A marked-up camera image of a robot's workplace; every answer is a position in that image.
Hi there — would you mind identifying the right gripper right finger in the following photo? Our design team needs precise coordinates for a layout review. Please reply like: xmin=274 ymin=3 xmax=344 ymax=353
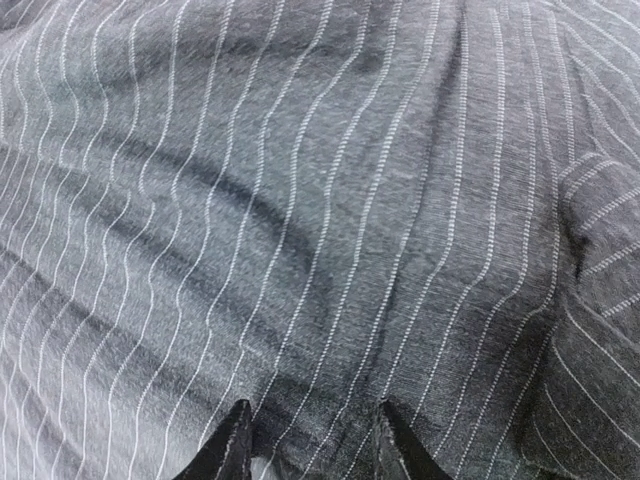
xmin=373 ymin=399 xmax=452 ymax=480

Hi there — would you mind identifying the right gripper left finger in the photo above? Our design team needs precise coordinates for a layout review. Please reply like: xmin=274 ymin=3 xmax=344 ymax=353
xmin=174 ymin=399 xmax=253 ymax=480

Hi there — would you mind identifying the black pinstriped long sleeve shirt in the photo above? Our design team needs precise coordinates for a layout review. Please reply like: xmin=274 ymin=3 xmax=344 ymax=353
xmin=1 ymin=1 xmax=639 ymax=479

